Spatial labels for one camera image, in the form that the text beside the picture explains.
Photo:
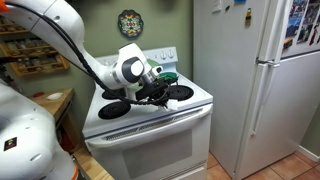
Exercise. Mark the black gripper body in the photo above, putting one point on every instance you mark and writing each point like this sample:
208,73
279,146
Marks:
153,90

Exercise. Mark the white tissue piece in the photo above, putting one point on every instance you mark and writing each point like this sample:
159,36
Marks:
172,105

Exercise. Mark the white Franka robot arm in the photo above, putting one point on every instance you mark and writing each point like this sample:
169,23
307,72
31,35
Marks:
56,23

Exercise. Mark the white electric stove oven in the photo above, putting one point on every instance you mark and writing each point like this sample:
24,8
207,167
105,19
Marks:
150,146

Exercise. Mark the dark green round lid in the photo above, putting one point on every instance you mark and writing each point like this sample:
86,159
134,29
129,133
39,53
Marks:
170,77

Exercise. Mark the white stove knob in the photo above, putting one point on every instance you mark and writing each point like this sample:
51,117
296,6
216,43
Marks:
171,53
163,55

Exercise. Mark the white refrigerator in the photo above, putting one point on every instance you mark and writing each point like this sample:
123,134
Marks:
233,83

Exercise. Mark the light wooden table top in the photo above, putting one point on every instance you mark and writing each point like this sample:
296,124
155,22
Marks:
91,166

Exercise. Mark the wooden side counter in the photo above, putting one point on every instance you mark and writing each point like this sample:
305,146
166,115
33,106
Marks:
56,105

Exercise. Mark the small white bowl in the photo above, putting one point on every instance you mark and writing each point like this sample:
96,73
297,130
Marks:
54,96

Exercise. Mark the white paper fridge magnet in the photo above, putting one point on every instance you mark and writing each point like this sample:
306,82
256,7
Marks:
216,6

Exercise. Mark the small dark fridge magnet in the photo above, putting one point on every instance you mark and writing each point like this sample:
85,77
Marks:
227,8

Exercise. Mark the yellow black fridge magnet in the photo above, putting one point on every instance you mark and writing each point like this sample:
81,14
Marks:
248,17

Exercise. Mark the small red dish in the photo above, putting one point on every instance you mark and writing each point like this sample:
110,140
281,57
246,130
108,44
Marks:
38,94

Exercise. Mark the blue fridge magnet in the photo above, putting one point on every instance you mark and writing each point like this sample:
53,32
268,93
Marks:
240,1

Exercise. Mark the wooden spice rack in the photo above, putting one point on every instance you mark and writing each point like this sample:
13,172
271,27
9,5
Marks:
36,61

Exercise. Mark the blue landscape fridge photo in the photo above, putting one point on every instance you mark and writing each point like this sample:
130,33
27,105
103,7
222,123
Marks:
293,26

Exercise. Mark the dark group fridge photo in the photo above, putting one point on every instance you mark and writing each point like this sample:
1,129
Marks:
305,33

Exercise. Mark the white baseboard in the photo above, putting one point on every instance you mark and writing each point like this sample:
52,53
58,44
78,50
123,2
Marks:
308,154

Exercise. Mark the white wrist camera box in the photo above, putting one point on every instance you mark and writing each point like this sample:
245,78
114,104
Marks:
157,70

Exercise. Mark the colourful decorative wall plate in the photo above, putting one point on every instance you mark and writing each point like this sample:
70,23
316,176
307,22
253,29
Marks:
130,23

